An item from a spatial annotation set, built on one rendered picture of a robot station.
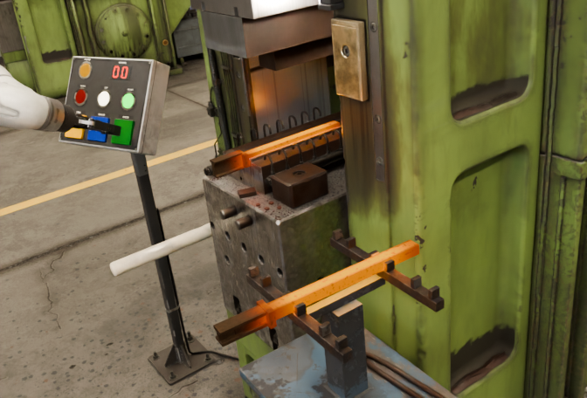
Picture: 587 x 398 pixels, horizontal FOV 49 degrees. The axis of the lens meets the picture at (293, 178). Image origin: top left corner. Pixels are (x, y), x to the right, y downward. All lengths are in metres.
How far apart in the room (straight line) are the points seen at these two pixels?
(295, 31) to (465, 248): 0.69
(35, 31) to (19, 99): 4.79
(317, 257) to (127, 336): 1.36
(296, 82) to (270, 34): 0.42
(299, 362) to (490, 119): 0.69
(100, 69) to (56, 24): 4.42
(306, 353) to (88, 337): 1.55
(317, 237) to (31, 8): 5.16
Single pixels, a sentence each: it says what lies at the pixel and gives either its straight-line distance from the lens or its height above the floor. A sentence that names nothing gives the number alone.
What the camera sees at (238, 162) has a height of 0.99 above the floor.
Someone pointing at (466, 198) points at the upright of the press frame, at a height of 0.89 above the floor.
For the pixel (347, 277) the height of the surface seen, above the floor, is 0.95.
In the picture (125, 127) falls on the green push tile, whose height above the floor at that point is 1.02.
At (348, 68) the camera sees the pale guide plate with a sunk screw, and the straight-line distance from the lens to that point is 1.41.
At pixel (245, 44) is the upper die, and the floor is 1.30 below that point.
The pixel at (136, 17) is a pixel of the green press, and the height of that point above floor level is 0.63.
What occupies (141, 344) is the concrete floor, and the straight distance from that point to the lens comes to 2.75.
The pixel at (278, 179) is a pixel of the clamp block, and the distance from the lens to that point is 1.56.
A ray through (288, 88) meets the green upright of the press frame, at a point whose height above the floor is 1.08.
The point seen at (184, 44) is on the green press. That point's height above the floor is 0.20.
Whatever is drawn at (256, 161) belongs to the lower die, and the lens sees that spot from 1.64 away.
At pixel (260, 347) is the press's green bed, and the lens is 1.91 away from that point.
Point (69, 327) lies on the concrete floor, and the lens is 2.98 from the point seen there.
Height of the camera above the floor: 1.62
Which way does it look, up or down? 25 degrees down
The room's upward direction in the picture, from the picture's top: 6 degrees counter-clockwise
